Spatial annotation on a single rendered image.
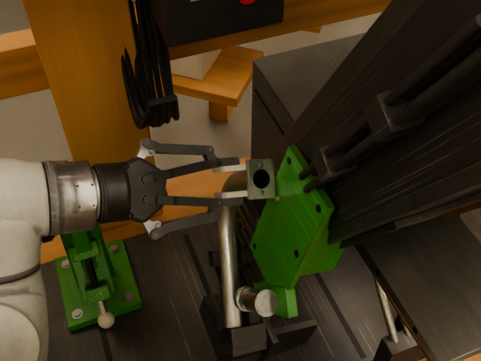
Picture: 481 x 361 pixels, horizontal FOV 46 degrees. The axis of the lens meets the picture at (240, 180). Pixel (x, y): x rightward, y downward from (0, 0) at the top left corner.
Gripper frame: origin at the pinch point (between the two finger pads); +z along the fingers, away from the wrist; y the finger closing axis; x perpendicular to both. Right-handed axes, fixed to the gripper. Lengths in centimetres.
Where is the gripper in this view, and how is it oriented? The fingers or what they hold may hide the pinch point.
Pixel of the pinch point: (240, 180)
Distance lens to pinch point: 79.0
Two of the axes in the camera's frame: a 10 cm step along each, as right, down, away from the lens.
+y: -0.8, -10.0, -0.3
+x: -4.3, 0.1, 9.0
